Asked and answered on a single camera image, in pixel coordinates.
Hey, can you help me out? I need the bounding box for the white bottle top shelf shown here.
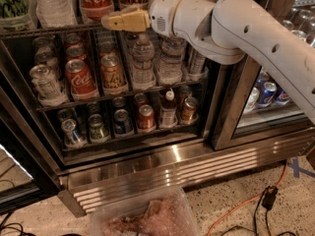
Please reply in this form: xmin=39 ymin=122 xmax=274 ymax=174
xmin=35 ymin=0 xmax=77 ymax=29

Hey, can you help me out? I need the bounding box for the silver can front middle shelf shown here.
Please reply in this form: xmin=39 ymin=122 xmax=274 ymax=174
xmin=30 ymin=64 xmax=68 ymax=106

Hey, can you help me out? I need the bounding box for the orange extension cable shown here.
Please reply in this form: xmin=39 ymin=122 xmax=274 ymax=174
xmin=206 ymin=160 xmax=289 ymax=236

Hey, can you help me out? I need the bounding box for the blue silver can bottom left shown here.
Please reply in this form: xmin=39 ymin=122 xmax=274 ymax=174
xmin=61 ymin=119 xmax=87 ymax=148

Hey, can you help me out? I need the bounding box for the clear plastic bin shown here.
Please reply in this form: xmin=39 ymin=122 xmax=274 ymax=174
xmin=90 ymin=187 xmax=201 ymax=236

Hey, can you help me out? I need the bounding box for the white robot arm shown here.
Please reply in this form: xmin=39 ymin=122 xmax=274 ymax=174
xmin=101 ymin=0 xmax=315 ymax=123

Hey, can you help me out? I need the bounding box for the green can shelf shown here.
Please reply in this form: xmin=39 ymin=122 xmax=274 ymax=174
xmin=0 ymin=0 xmax=36 ymax=31
xmin=88 ymin=114 xmax=110 ymax=144

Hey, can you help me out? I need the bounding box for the red Coca-Cola bottle top shelf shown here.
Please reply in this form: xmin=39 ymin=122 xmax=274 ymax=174
xmin=80 ymin=0 xmax=114 ymax=21

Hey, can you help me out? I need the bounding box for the steel fridge door frame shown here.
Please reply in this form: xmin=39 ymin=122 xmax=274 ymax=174
xmin=212 ymin=0 xmax=308 ymax=149

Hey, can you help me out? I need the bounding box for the red Coca-Cola can front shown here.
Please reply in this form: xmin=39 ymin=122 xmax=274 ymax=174
xmin=65 ymin=59 xmax=98 ymax=100

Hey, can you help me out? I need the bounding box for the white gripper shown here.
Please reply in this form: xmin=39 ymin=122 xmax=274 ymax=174
xmin=100 ymin=0 xmax=181 ymax=37

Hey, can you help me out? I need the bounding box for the clear water bottle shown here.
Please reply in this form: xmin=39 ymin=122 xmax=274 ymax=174
xmin=131 ymin=32 xmax=155 ymax=89
xmin=158 ymin=37 xmax=186 ymax=85

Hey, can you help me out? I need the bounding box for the orange can middle shelf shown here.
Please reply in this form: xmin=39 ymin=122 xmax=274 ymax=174
xmin=100 ymin=55 xmax=127 ymax=94

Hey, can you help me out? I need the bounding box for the green can top shelf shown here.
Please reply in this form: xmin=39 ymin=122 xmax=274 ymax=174
xmin=0 ymin=0 xmax=36 ymax=31

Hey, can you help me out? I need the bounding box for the brown can bottom shelf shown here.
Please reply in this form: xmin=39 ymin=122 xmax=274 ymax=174
xmin=180 ymin=96 xmax=198 ymax=123

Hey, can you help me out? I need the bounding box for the black power adapter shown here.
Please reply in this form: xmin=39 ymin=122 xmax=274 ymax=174
xmin=262 ymin=186 xmax=278 ymax=210

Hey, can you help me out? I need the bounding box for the slim silver can front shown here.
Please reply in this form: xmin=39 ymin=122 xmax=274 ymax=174
xmin=188 ymin=50 xmax=206 ymax=75

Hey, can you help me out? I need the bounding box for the clear water bottle right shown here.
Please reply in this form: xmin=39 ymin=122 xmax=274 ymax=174
xmin=158 ymin=37 xmax=186 ymax=85

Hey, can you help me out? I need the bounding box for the red can bottom shelf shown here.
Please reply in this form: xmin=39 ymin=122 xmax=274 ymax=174
xmin=138 ymin=104 xmax=156 ymax=133

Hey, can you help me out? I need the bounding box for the blue Pepsi can bottom shelf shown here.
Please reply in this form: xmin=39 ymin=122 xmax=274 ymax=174
xmin=114 ymin=109 xmax=134 ymax=137

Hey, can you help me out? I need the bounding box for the clear water bottle left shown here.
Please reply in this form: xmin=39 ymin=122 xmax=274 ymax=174
xmin=131 ymin=32 xmax=155 ymax=89

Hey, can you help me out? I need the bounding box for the blue Pepsi can behind glass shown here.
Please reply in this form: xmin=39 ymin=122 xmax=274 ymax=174
xmin=257 ymin=82 xmax=277 ymax=107

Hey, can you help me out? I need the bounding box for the green can bottom shelf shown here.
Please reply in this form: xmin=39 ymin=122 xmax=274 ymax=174
xmin=88 ymin=114 xmax=110 ymax=144

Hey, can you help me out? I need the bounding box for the white cap juice bottle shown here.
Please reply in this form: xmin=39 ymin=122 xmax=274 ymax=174
xmin=159 ymin=90 xmax=177 ymax=128

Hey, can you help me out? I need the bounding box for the steel fridge bottom grille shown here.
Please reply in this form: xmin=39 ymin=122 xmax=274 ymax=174
xmin=58 ymin=128 xmax=315 ymax=217

